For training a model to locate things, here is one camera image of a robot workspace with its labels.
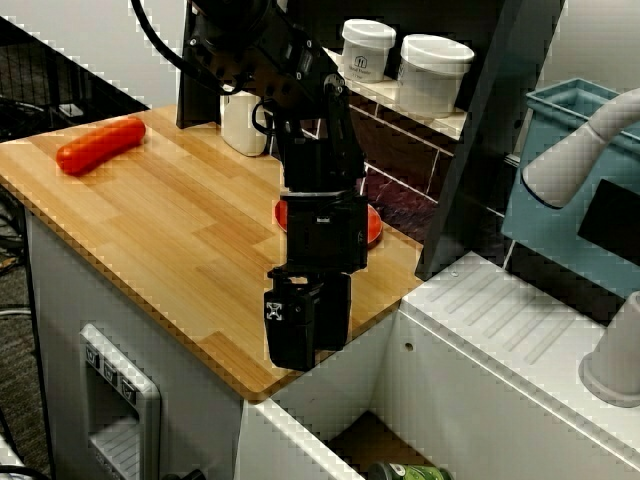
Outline small plastic jar white lid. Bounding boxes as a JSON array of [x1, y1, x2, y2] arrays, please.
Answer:
[[341, 18, 397, 84]]

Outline wooden table board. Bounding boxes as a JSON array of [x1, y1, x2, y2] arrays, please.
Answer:
[[0, 104, 640, 480]]

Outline green labelled tin can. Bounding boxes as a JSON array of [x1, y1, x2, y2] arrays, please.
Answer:
[[367, 460, 454, 480]]

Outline grey toy faucet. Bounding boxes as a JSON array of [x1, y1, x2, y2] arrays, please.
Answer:
[[521, 87, 640, 409]]

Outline red toy sausage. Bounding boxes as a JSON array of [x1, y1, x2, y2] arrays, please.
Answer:
[[55, 117, 147, 176]]

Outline white toy detergent bottle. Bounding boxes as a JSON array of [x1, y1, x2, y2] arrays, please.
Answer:
[[220, 89, 271, 158]]

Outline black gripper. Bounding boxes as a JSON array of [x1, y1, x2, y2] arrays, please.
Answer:
[[262, 192, 371, 373]]

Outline dark shelf unit with tiles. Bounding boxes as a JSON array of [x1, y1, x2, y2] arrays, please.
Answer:
[[174, 0, 569, 281]]

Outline white washer control panel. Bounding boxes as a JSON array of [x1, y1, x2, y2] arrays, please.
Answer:
[[79, 323, 162, 480]]

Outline red round plate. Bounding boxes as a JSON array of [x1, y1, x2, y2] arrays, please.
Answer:
[[273, 199, 385, 250]]

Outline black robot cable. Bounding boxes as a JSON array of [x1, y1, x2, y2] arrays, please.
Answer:
[[129, 0, 236, 96]]

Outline teal plastic bin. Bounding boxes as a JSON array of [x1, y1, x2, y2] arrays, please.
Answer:
[[501, 77, 640, 296]]

